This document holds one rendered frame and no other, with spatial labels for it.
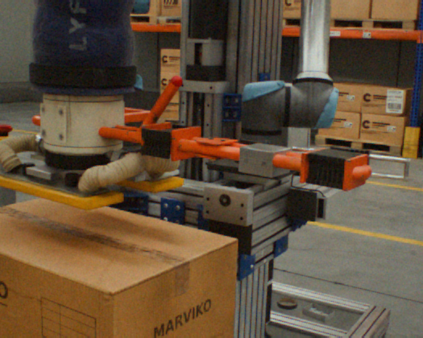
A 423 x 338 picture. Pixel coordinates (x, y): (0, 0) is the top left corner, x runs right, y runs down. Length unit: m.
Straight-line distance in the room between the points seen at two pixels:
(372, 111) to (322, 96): 6.84
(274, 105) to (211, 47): 0.31
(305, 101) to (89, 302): 0.86
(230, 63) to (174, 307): 0.94
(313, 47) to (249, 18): 0.26
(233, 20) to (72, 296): 1.09
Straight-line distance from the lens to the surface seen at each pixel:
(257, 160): 1.07
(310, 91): 1.74
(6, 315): 1.37
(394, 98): 8.46
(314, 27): 1.80
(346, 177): 0.98
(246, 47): 1.94
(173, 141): 1.16
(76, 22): 1.28
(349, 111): 8.66
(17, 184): 1.36
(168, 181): 1.36
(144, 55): 11.84
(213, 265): 1.34
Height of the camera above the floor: 1.38
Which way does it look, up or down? 12 degrees down
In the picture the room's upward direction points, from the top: 2 degrees clockwise
